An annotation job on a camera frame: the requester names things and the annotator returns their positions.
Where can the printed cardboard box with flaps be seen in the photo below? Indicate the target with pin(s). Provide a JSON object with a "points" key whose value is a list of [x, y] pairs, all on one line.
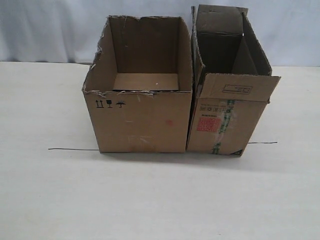
{"points": [[232, 80]]}

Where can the large open cardboard box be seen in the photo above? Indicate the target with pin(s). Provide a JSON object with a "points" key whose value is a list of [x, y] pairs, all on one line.
{"points": [[138, 89]]}

